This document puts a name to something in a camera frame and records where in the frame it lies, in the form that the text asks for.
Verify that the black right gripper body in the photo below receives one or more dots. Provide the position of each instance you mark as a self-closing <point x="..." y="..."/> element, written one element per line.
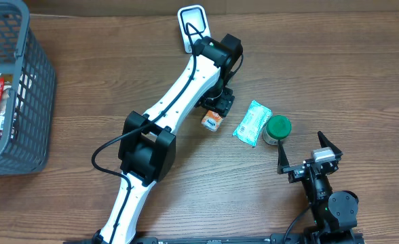
<point x="305" y="168"/>

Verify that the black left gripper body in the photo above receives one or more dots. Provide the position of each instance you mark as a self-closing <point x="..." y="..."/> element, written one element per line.
<point x="218" y="104"/>

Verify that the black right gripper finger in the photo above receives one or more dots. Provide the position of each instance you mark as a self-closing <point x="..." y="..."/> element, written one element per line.
<point x="283" y="163"/>
<point x="325" y="142"/>

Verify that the orange small carton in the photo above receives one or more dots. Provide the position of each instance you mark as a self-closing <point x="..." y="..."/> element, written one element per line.
<point x="212" y="121"/>

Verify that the green lid jar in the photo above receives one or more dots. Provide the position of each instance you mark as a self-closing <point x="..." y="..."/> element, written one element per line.
<point x="277" y="128"/>

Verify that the teal snack packet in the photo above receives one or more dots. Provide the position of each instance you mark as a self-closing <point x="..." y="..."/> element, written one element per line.
<point x="252" y="124"/>

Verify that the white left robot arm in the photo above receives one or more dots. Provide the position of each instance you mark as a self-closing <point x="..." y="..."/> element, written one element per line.
<point x="147" y="147"/>

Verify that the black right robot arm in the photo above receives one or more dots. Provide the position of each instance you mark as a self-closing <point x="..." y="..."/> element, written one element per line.
<point x="334" y="213"/>

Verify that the white barcode scanner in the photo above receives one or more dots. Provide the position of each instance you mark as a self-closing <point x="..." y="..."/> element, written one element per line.
<point x="193" y="23"/>

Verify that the grey plastic mesh basket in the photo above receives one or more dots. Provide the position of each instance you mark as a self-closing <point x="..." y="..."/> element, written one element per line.
<point x="24" y="142"/>

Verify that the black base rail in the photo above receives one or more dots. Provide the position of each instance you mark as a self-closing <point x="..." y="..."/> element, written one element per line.
<point x="272" y="239"/>

